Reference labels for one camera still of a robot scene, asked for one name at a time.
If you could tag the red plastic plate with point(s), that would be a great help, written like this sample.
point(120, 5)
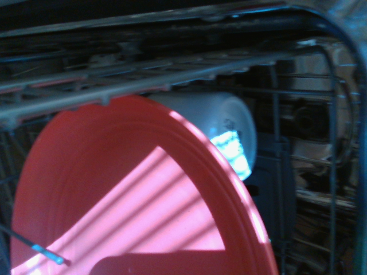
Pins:
point(114, 149)

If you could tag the white ceramic mug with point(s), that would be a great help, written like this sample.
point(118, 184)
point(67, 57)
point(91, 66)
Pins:
point(200, 110)

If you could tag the grey plastic cutlery basket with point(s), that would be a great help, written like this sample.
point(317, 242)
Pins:
point(272, 186)

